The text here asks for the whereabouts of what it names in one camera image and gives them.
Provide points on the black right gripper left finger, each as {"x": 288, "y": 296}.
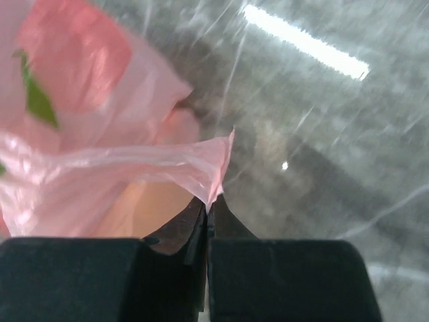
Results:
{"x": 157, "y": 278}

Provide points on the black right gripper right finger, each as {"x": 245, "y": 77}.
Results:
{"x": 252, "y": 279}

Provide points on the pink plastic bag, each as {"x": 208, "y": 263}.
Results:
{"x": 94, "y": 140}

